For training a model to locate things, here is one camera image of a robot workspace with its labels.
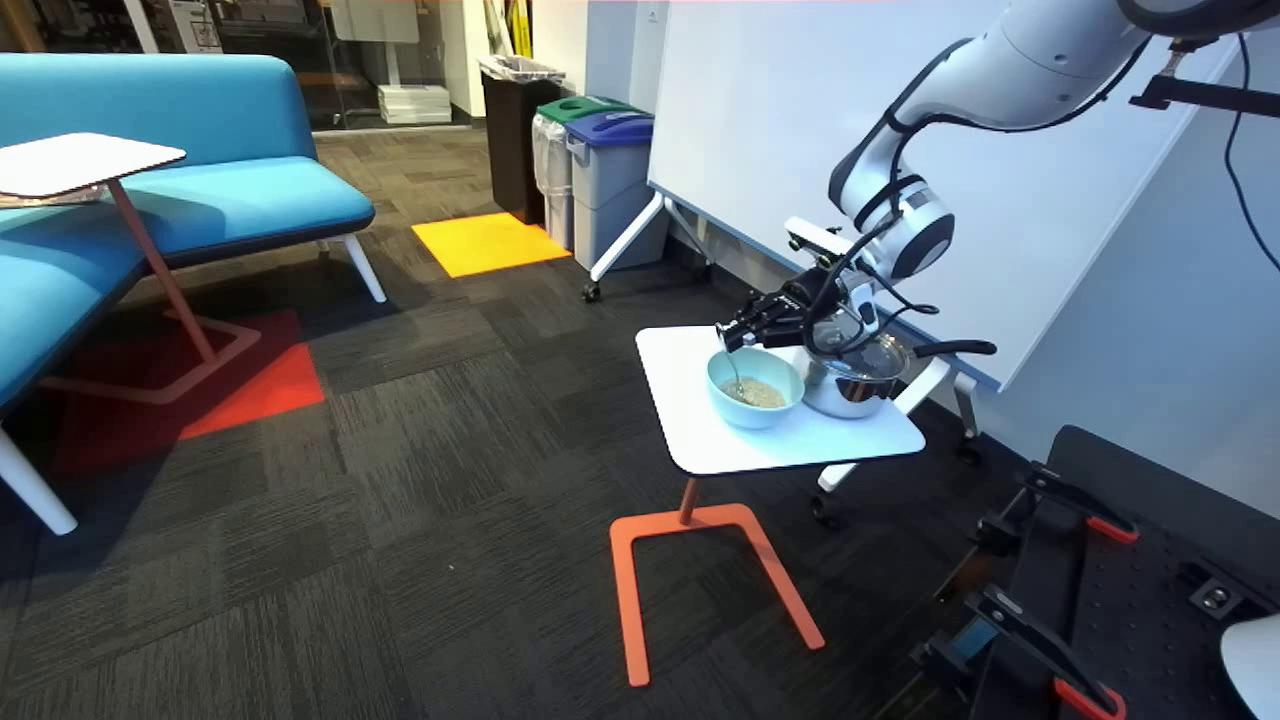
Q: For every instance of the white rounded object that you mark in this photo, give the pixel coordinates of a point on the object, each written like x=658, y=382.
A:
x=1258, y=664

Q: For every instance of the white table with orange base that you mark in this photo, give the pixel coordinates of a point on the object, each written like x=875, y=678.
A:
x=787, y=447

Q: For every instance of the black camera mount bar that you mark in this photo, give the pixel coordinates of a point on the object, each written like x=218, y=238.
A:
x=1204, y=92

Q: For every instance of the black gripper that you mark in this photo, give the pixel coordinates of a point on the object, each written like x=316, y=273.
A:
x=823, y=306

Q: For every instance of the grey bin with blue lid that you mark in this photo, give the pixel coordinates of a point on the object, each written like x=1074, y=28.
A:
x=613, y=186

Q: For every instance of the black trash bin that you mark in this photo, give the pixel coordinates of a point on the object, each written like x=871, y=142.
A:
x=513, y=146

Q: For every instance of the light blue bowl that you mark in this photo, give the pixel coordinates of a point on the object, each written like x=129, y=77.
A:
x=752, y=413

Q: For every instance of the white box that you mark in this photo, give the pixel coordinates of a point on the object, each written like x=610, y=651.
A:
x=414, y=104

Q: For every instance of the beige grains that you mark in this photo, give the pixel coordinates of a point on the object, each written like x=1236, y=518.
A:
x=759, y=394

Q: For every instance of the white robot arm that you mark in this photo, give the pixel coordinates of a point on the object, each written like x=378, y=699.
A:
x=1040, y=65

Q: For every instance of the yellow floor mat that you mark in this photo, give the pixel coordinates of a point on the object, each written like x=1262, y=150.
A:
x=487, y=247

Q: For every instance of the white bin with green lid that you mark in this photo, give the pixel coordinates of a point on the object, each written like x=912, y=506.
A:
x=554, y=172

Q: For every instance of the white side table pink frame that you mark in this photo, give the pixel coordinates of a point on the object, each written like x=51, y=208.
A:
x=80, y=161

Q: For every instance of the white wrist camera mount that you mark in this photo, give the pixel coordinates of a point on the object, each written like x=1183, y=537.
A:
x=816, y=238

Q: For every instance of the teal sofa with white legs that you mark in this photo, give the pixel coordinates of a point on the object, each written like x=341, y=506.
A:
x=201, y=104

